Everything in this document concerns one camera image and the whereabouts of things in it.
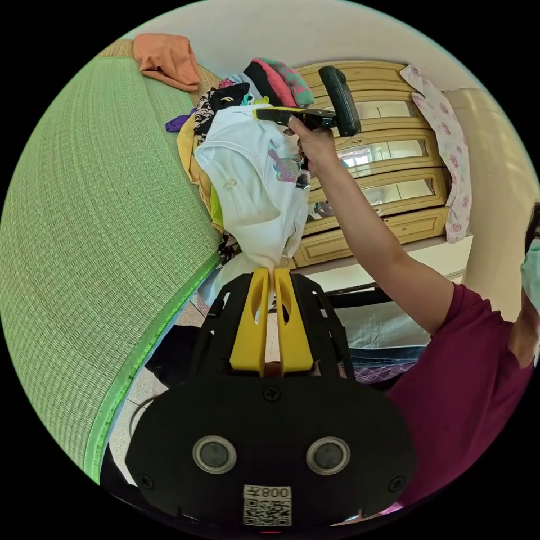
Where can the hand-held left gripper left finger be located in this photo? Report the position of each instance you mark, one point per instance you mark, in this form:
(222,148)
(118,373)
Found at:
(249,329)

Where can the pile of clothes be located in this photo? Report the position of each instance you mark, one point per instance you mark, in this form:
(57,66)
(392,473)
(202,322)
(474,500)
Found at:
(278,82)

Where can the person's right hand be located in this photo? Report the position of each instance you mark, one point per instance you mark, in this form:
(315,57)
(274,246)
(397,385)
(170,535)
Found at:
(317,145)

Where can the bed with green woven mat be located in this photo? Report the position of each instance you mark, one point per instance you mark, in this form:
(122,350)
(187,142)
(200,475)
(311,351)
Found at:
(97,202)

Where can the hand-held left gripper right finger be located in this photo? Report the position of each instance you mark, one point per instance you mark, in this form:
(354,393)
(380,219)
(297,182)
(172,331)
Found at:
(295,337)

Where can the person's body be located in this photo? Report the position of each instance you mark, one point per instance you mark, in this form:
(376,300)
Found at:
(464,379)

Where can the white short sleeve shirt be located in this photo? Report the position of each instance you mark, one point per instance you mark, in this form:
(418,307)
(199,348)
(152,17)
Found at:
(249,185)

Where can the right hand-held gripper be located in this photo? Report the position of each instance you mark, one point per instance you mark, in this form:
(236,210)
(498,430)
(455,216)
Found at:
(317,119)

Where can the white floral garment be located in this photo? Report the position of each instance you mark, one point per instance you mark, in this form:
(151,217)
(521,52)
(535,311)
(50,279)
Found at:
(453,156)

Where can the orange garment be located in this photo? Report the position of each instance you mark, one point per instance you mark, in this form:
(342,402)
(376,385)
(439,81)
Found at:
(171,59)

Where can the yellow wooden cupboard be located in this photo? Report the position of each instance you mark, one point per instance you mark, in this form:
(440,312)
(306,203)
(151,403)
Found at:
(405,168)

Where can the person's right forearm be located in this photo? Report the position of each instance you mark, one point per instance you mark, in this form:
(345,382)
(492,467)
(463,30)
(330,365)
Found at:
(375,240)

